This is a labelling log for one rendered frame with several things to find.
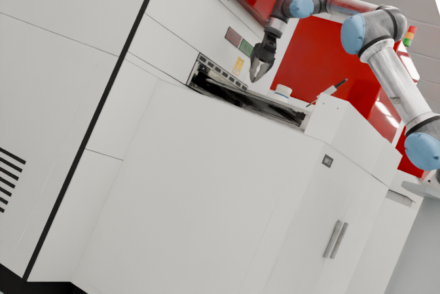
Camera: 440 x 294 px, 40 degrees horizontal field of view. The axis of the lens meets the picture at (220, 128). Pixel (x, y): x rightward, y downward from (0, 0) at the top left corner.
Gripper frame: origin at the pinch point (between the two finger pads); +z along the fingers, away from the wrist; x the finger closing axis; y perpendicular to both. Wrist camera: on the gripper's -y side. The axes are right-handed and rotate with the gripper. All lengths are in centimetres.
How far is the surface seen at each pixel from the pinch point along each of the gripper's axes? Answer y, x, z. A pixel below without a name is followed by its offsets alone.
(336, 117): -53, -16, 7
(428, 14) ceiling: 333, -213, -177
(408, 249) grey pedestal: -54, -53, 35
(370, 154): -21, -46, 9
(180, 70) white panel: -9.9, 27.9, 9.3
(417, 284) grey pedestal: -60, -57, 43
